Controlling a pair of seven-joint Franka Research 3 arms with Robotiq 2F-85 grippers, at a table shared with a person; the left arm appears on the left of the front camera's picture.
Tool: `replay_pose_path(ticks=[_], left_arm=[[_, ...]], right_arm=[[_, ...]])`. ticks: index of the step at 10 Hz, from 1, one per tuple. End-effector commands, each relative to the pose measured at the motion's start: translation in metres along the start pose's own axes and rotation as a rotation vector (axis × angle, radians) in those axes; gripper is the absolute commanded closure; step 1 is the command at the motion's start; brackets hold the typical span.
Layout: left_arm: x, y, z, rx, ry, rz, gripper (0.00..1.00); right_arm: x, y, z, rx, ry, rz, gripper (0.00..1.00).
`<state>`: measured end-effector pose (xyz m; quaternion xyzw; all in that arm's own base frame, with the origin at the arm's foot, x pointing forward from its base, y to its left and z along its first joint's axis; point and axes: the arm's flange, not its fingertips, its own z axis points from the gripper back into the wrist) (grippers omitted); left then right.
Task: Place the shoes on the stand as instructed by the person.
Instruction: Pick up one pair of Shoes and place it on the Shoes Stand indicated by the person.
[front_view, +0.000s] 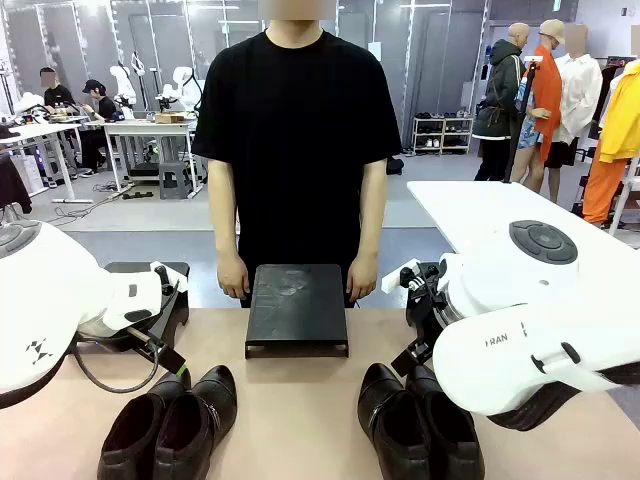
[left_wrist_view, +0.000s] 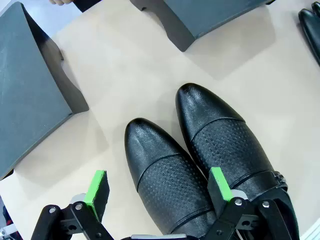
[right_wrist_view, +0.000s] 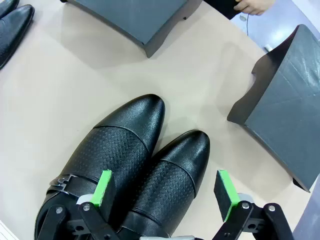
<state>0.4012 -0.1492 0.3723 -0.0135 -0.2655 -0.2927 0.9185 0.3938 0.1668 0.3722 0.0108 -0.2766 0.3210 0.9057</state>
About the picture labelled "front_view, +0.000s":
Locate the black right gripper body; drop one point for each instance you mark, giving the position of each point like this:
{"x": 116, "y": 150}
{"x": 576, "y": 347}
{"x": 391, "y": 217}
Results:
{"x": 425, "y": 310}

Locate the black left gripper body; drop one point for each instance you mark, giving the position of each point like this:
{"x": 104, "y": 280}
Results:
{"x": 169, "y": 315}

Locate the black textured buckle shoe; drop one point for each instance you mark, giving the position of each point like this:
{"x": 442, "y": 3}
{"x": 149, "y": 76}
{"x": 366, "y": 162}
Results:
{"x": 450, "y": 440}
{"x": 392, "y": 425}

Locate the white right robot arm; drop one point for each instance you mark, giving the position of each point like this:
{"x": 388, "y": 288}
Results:
{"x": 505, "y": 320}

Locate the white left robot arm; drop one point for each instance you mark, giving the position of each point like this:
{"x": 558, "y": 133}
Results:
{"x": 45, "y": 290}

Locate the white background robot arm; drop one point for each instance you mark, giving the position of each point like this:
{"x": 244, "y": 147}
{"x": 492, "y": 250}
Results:
{"x": 182, "y": 90}
{"x": 124, "y": 85}

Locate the person's right forearm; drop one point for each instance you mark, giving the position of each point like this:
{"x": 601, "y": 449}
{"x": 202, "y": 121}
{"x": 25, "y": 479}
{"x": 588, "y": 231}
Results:
{"x": 224, "y": 215}

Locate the person's left forearm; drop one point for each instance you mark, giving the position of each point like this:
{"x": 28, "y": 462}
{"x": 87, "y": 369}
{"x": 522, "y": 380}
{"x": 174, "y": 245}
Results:
{"x": 371, "y": 215}

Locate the black shoe stand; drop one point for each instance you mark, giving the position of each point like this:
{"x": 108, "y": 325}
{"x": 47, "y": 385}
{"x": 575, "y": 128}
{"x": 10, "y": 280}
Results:
{"x": 296, "y": 305}

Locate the seated person in black cap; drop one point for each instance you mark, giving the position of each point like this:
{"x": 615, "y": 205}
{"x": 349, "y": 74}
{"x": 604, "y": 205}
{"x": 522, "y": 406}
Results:
{"x": 100, "y": 125}

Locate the person in black t-shirt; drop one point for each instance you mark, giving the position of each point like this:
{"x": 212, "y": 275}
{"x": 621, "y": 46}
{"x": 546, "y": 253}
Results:
{"x": 297, "y": 150}

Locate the seated person in black shirt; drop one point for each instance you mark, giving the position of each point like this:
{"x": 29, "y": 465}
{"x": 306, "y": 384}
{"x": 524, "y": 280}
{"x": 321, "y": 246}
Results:
{"x": 57, "y": 95}

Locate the person's left hand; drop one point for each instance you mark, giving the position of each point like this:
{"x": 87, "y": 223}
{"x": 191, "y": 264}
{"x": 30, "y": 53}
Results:
{"x": 362, "y": 277}

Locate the person's right hand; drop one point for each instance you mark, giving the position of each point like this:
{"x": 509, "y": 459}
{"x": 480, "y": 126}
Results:
{"x": 234, "y": 277}

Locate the dark brown buckle shoe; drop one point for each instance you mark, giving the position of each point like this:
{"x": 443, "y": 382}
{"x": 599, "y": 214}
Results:
{"x": 195, "y": 425}
{"x": 132, "y": 430}

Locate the grey step stool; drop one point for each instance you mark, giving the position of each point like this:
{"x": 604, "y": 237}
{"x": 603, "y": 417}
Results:
{"x": 174, "y": 180}

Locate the white shoe rack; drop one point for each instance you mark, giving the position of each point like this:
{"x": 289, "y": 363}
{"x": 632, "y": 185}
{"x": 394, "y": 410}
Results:
{"x": 442, "y": 135}

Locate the white desk with cardboard box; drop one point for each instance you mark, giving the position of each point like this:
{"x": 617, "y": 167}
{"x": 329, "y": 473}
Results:
{"x": 145, "y": 127}

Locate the cardboard box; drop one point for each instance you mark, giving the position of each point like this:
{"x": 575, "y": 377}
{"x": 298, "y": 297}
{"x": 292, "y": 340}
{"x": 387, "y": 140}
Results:
{"x": 170, "y": 118}

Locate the black hanging cloth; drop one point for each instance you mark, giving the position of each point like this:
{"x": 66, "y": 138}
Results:
{"x": 12, "y": 182}

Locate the orange trousers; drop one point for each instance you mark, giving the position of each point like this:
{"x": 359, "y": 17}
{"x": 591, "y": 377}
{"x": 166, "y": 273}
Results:
{"x": 602, "y": 190}

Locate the mannequin in dark jacket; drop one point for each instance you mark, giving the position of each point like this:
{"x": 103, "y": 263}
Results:
{"x": 497, "y": 100}

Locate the white desk with clutter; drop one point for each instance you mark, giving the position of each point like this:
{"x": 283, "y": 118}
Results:
{"x": 37, "y": 132}

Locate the mannequin in orange top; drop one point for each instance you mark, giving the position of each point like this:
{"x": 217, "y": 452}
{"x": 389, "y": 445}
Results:
{"x": 542, "y": 95}

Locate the mannequin in white shirt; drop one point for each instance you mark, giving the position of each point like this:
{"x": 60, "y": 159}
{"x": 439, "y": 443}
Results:
{"x": 580, "y": 95}

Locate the yellow hanging garment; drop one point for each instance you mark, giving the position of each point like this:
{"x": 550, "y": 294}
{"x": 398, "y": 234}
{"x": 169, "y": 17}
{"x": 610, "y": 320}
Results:
{"x": 622, "y": 115}

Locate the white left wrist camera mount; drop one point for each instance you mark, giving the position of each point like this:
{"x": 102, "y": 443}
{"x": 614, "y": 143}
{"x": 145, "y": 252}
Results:
{"x": 175, "y": 277}

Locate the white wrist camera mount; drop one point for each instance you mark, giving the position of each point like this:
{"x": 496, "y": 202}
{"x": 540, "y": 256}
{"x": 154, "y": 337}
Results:
{"x": 175, "y": 277}
{"x": 395, "y": 280}

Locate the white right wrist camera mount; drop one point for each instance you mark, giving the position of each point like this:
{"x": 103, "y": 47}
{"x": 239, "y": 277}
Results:
{"x": 395, "y": 280}

